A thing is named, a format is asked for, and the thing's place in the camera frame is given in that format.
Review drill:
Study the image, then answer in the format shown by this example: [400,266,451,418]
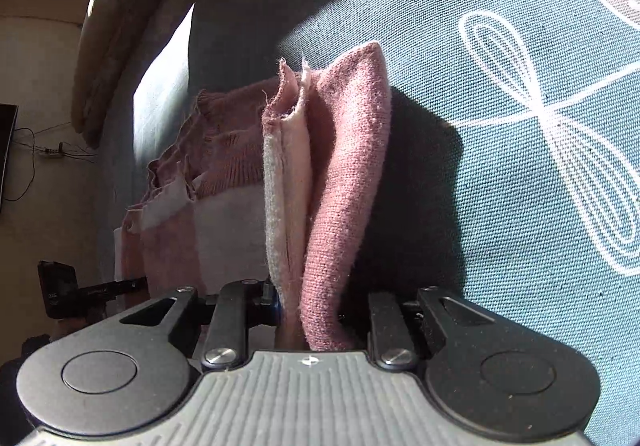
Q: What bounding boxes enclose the pink and white knit sweater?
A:
[114,41,392,351]

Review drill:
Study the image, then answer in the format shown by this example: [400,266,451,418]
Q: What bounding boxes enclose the white power strip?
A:
[38,147,65,159]

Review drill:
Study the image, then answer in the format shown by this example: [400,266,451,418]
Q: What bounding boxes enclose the blue floral bed sheet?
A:
[96,0,639,445]

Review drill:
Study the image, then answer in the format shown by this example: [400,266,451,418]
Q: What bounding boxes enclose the folded pink beige quilt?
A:
[70,0,163,148]

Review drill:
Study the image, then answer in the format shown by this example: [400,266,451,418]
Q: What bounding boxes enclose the black power cable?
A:
[1,120,100,204]

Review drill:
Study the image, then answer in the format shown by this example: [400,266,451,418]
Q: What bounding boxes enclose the black wall television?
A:
[0,104,18,201]

